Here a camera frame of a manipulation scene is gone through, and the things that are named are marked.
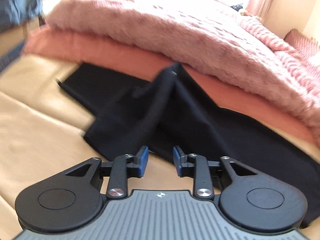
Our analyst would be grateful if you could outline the black pants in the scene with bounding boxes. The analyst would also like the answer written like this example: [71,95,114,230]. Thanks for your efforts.
[60,63,319,226]

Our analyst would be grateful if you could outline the salmon pink mattress pad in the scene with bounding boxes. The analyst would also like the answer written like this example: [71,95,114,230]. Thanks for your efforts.
[22,25,319,144]

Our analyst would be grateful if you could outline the pink fluffy blanket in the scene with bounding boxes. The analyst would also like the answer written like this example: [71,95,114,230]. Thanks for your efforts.
[47,0,319,136]

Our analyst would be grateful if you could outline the blue clothes pile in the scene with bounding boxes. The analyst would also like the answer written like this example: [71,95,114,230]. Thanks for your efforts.
[1,0,42,33]

